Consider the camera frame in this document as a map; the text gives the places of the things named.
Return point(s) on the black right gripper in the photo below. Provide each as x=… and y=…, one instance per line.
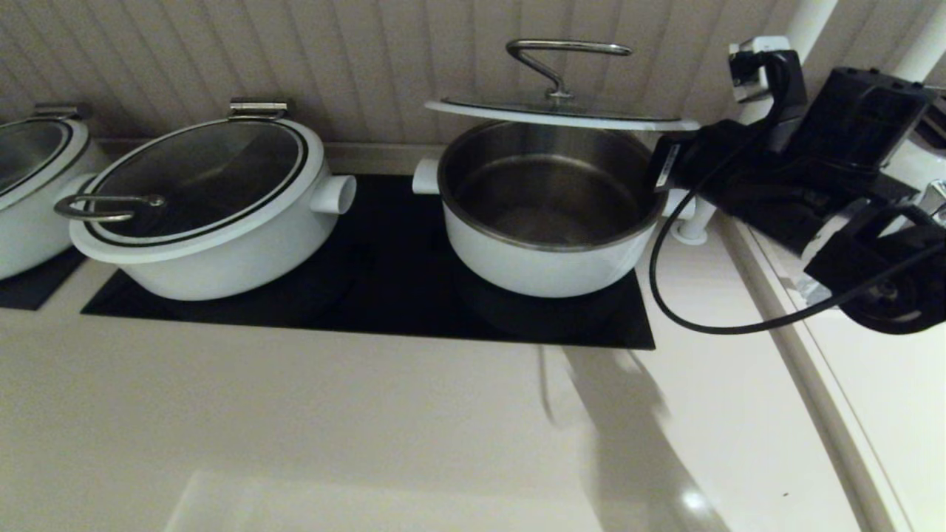
x=732, y=174

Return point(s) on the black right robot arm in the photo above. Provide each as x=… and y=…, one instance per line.
x=857, y=118

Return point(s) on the white pot with steel interior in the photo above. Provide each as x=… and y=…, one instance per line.
x=547, y=270

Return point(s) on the wide white pot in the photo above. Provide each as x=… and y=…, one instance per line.
x=29, y=244
x=244, y=266

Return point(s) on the large black induction cooktop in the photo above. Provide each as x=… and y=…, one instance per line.
x=392, y=284

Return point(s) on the small black induction cooktop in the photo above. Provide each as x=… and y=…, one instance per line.
x=37, y=290

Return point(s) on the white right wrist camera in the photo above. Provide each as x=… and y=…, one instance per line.
x=750, y=63

